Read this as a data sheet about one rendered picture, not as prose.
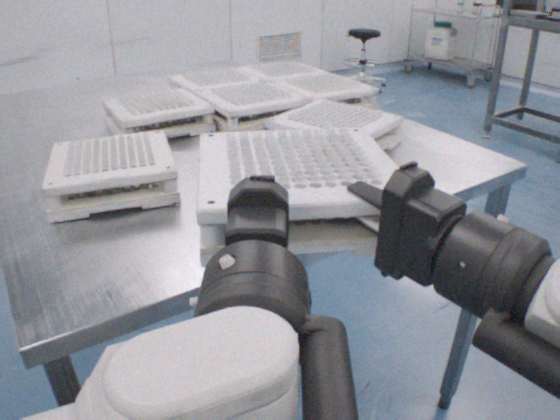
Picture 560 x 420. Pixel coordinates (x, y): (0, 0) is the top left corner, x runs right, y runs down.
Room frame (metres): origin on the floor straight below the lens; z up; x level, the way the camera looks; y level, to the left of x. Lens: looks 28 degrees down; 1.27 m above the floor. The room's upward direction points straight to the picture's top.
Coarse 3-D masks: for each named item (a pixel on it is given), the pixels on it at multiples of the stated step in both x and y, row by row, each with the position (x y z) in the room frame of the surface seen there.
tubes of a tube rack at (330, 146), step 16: (240, 144) 0.60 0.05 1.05; (256, 144) 0.60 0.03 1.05; (272, 144) 0.59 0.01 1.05; (288, 144) 0.60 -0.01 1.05; (304, 144) 0.59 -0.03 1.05; (320, 144) 0.61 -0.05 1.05; (336, 144) 0.60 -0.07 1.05; (272, 160) 0.55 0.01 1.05; (288, 160) 0.54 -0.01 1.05; (304, 160) 0.54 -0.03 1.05; (320, 160) 0.54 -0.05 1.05; (336, 160) 0.54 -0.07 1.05; (352, 160) 0.54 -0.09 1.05
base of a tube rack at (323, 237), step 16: (304, 224) 0.48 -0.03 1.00; (320, 224) 0.48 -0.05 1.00; (336, 224) 0.48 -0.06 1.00; (352, 224) 0.48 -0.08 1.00; (304, 240) 0.45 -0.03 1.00; (320, 240) 0.45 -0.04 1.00; (336, 240) 0.45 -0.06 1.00; (352, 240) 0.45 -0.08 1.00; (368, 240) 0.45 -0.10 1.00; (208, 256) 0.43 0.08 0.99
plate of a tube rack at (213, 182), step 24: (216, 144) 0.62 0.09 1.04; (264, 144) 0.62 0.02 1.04; (360, 144) 0.62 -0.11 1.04; (216, 168) 0.54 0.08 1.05; (384, 168) 0.54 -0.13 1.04; (216, 192) 0.47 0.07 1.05; (312, 192) 0.47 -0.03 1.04; (336, 192) 0.47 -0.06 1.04; (216, 216) 0.43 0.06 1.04; (312, 216) 0.44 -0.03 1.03; (336, 216) 0.45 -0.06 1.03
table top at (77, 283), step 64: (192, 64) 2.15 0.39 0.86; (0, 128) 1.30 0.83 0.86; (64, 128) 1.28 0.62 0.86; (0, 192) 0.87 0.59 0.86; (192, 192) 0.86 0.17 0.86; (448, 192) 0.86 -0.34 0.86; (0, 256) 0.62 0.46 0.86; (64, 256) 0.63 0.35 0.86; (128, 256) 0.63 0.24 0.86; (192, 256) 0.63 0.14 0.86; (320, 256) 0.67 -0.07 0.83; (64, 320) 0.47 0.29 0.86; (128, 320) 0.49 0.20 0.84
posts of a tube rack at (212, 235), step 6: (204, 228) 0.43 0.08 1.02; (210, 228) 0.43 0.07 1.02; (216, 228) 0.43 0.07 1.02; (222, 228) 0.44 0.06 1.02; (204, 234) 0.44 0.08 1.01; (210, 234) 0.43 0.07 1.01; (216, 234) 0.43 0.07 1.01; (222, 234) 0.44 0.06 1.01; (204, 240) 0.44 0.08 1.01; (210, 240) 0.43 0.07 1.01; (216, 240) 0.43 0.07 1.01; (222, 240) 0.44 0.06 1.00; (210, 246) 0.43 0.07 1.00; (216, 246) 0.43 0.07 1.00
